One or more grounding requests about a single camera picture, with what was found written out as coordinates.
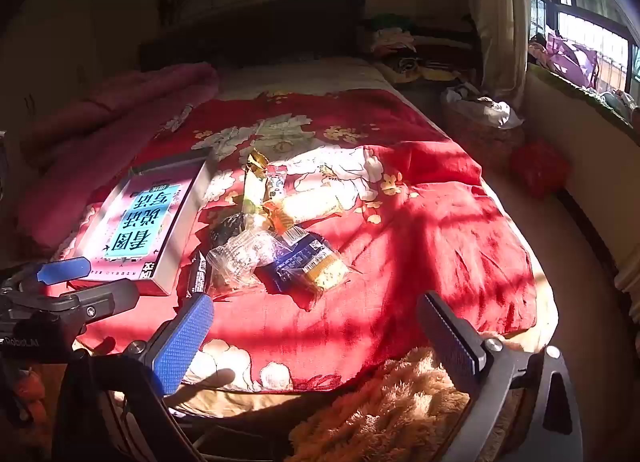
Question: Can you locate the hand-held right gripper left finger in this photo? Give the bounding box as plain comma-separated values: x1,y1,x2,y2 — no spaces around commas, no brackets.
55,293,215,462

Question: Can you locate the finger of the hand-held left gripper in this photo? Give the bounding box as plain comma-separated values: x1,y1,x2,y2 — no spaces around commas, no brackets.
0,257,92,293
60,281,140,324

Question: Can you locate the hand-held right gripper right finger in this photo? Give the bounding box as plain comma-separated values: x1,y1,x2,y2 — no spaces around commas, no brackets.
416,291,584,462

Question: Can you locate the pink printed cardboard box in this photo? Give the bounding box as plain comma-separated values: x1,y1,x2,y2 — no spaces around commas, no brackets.
70,147,213,295

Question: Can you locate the clear crinkled snack packet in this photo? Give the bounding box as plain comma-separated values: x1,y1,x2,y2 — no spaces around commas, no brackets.
206,229,281,298

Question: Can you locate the blue cookie packet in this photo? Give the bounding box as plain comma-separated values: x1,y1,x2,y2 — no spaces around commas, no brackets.
255,226,326,295

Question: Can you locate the gold-topped white snack packet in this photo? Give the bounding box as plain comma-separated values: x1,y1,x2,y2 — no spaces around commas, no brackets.
241,148,272,217

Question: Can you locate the pale green snack packet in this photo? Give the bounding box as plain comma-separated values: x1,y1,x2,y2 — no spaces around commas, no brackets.
264,189,346,235

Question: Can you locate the red cartoon snack packet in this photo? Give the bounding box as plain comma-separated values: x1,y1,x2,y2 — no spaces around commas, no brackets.
265,165,289,202

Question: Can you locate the black snack packet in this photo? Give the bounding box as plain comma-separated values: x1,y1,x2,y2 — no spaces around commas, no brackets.
182,251,211,299

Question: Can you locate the fuzzy tan blanket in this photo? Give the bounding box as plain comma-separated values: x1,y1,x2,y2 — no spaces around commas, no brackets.
165,342,551,462

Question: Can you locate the red floral blanket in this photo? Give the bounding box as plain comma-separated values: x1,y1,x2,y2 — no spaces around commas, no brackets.
65,87,538,393

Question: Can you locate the dark round snack packet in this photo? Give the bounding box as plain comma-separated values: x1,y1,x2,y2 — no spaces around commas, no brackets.
210,212,251,248

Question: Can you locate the pink blanket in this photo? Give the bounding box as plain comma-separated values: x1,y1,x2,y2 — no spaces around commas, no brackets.
17,62,221,253

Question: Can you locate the red fluffy item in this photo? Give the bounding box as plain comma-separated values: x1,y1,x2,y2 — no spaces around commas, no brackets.
510,139,571,198

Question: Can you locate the wicker basket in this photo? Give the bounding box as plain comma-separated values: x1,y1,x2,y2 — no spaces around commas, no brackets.
440,92,526,168

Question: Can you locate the white wardrobe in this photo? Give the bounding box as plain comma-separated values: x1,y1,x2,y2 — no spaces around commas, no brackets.
0,0,166,168

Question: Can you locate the beige bed sheet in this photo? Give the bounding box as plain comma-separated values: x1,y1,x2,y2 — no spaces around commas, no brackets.
215,57,396,98

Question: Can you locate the dark headboard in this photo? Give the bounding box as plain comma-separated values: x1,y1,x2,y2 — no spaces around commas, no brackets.
139,0,368,68

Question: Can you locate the purple bag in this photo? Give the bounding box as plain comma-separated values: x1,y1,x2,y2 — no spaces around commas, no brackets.
545,32,598,88

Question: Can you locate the pile of clothes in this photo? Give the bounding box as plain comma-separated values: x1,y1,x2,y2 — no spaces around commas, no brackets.
370,15,476,86

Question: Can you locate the beige curtain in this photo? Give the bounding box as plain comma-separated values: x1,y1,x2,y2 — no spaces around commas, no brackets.
467,0,531,103

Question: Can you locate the window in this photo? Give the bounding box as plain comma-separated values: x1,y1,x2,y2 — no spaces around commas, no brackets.
520,0,640,93

